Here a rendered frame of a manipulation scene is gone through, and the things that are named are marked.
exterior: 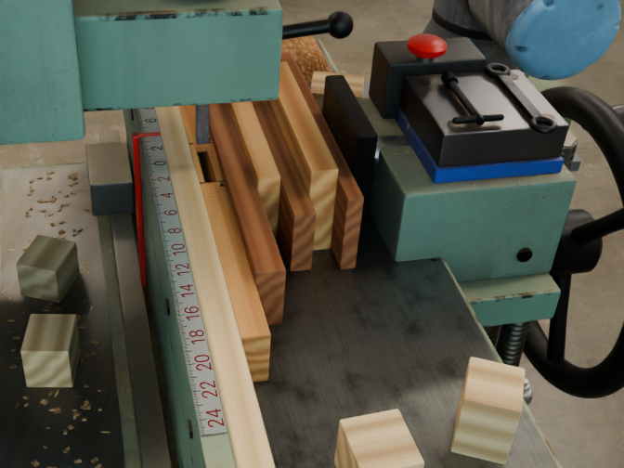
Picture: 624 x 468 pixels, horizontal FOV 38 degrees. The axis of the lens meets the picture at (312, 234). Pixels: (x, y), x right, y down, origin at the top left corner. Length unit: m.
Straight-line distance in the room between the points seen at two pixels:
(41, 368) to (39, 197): 0.25
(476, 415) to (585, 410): 1.37
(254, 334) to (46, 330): 0.21
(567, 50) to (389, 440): 0.84
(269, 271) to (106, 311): 0.23
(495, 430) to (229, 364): 0.15
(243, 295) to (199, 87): 0.15
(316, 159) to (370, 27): 2.57
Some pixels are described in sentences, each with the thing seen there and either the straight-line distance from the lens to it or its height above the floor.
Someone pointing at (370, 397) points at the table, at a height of 0.90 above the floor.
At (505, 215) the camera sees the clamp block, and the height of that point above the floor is 0.93.
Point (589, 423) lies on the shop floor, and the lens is 1.87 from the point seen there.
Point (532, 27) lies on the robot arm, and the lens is 1.21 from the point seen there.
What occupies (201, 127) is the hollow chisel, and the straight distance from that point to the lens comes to 0.69.
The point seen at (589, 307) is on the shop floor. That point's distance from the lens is 2.13.
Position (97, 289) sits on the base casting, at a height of 0.80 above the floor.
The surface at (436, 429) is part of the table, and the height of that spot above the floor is 0.90.
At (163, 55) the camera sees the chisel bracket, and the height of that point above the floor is 1.04.
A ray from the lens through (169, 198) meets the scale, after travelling 0.63.
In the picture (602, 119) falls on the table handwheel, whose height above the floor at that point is 0.95.
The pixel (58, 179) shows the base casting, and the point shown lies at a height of 0.80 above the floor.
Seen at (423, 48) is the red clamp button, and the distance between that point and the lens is 0.69.
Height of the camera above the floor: 1.32
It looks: 37 degrees down
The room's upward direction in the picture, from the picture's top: 5 degrees clockwise
